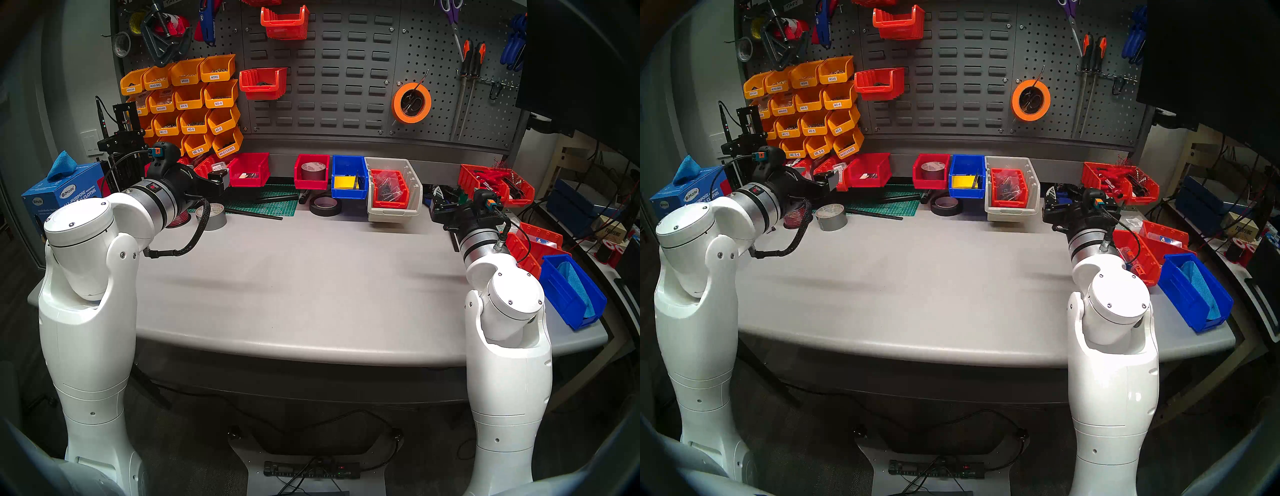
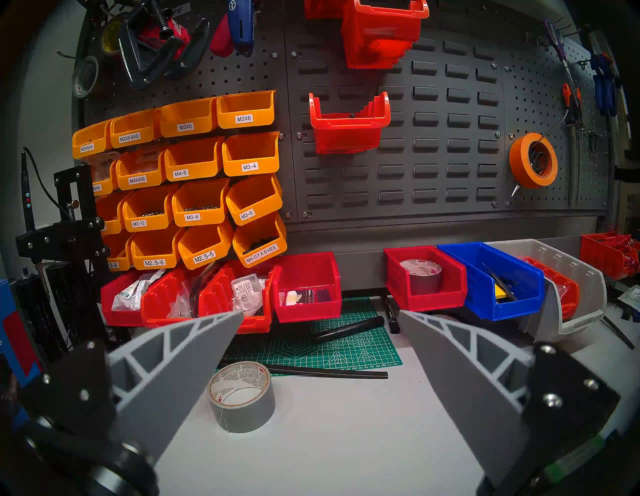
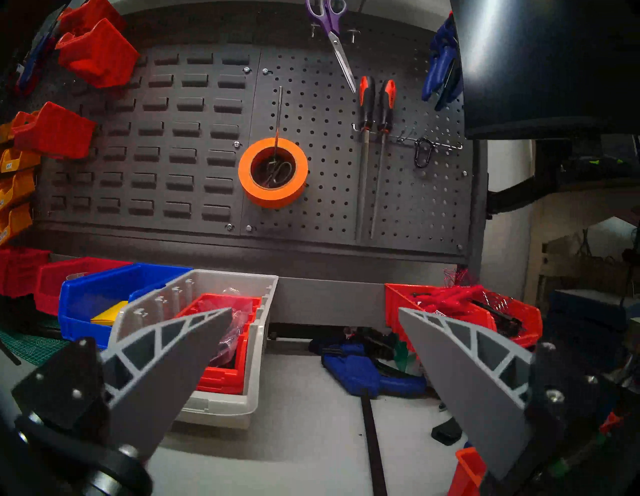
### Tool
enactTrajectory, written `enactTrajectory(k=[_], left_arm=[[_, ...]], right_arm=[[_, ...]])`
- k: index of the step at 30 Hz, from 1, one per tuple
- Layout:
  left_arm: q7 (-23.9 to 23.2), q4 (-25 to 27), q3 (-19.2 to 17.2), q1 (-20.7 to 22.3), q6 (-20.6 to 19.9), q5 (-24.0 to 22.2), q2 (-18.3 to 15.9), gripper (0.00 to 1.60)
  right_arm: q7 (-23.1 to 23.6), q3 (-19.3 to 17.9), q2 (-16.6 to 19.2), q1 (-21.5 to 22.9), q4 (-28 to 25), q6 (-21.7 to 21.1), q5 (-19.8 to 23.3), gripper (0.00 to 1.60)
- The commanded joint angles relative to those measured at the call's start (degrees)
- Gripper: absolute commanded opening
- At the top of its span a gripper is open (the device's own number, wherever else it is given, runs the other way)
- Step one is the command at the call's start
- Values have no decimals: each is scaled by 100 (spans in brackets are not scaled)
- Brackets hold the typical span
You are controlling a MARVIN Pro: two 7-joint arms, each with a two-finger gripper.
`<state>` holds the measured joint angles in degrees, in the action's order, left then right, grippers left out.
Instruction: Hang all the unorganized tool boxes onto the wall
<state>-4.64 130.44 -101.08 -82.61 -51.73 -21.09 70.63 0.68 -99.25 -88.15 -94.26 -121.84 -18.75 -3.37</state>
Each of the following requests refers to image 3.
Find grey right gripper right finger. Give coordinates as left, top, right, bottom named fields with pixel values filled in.
left=397, top=307, right=618, bottom=496

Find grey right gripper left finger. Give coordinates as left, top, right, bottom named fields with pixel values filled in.
left=12, top=307, right=234, bottom=460

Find red plastic storage bin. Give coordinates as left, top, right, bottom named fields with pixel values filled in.
left=385, top=283, right=498, bottom=351
left=175, top=293, right=262, bottom=396
left=0, top=246, right=51, bottom=299
left=480, top=295, right=543, bottom=349
left=34, top=257, right=133, bottom=317

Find red tool bundle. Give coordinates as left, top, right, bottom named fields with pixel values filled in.
left=415, top=285, right=496, bottom=313

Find blue and red hand tool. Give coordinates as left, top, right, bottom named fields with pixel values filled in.
left=15, top=20, right=61, bottom=96

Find large beige plastic bin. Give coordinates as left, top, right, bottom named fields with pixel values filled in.
left=107, top=269, right=280, bottom=431

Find clear bag of black screws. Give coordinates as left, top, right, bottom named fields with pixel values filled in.
left=207, top=287, right=256, bottom=368

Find yellow note pad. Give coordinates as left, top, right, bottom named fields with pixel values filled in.
left=90, top=300, right=130, bottom=327

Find small blue plastic bin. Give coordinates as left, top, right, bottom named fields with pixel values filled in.
left=58, top=263, right=193, bottom=350

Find blue bar clamp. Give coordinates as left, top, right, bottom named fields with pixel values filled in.
left=310, top=327, right=428, bottom=496

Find dark blue crate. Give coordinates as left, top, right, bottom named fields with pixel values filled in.
left=547, top=287, right=640, bottom=361

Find green cutting mat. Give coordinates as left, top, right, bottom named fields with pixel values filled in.
left=0, top=325, right=68, bottom=366

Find orange tape roll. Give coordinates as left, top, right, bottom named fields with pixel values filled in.
left=238, top=137, right=310, bottom=210

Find yellow bin labelled M4-0.7X6 HEX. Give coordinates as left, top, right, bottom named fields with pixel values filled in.
left=0, top=201, right=33, bottom=246

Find small metal scissors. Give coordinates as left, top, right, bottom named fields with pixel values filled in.
left=262, top=155, right=293, bottom=190

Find yellow bin labelled M3-6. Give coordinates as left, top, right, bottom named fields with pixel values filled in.
left=0, top=167, right=37, bottom=211

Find grey louvred pegboard panel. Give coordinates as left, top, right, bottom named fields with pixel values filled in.
left=30, top=10, right=488, bottom=261

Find black carabiner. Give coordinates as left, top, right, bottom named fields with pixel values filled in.
left=414, top=137, right=435, bottom=169

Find yellow bin labelled M3-4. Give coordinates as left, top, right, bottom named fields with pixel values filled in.
left=0, top=147, right=42, bottom=173

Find black monitor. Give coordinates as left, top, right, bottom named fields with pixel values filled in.
left=450, top=0, right=640, bottom=141

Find orange-red wall bin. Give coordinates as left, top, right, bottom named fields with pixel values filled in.
left=12, top=101, right=97, bottom=160
left=59, top=0, right=126, bottom=36
left=55, top=17, right=141, bottom=90

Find file with orange-black handle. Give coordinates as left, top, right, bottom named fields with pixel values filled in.
left=369, top=80, right=397, bottom=240
left=354, top=76, right=376, bottom=241

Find purple handled scissors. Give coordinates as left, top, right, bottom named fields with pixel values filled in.
left=306, top=0, right=358, bottom=94

